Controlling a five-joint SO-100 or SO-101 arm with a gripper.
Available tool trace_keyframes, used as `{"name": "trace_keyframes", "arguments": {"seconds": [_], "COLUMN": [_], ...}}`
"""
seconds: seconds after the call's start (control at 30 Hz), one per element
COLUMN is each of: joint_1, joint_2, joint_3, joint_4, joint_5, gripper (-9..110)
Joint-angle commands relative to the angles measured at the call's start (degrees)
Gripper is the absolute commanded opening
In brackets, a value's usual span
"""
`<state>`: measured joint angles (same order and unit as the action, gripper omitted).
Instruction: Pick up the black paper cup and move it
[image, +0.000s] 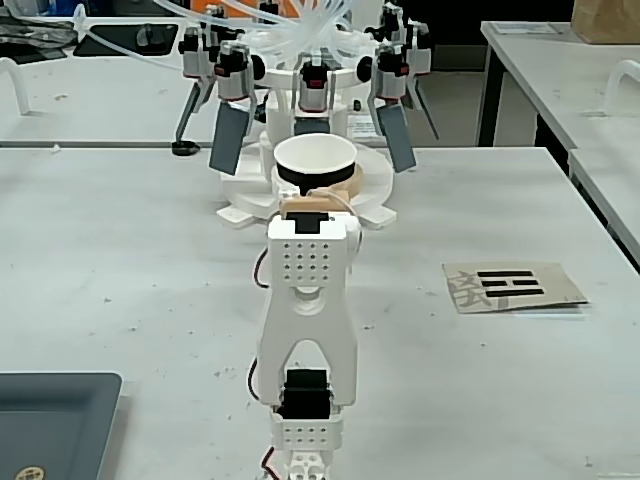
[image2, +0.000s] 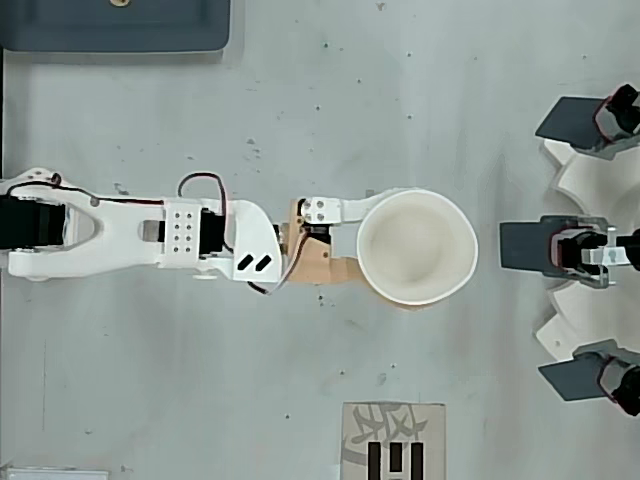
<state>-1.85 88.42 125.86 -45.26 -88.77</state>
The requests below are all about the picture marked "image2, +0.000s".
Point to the white machine base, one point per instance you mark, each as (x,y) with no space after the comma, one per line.
(590,175)

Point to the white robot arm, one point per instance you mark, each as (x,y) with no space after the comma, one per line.
(120,240)

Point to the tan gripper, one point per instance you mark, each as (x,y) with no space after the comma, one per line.
(309,260)

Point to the round tan token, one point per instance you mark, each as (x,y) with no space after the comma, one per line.
(120,2)

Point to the printed cardboard card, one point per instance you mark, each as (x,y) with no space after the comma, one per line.
(392,440)

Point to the white flat object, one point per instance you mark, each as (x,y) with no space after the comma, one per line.
(50,474)

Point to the white paper cup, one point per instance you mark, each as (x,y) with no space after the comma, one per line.
(417,247)

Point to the grey paddle actuator unit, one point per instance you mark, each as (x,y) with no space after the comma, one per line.
(570,380)
(525,245)
(570,120)

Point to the dark blue-grey tray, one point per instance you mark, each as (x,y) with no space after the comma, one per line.
(100,25)

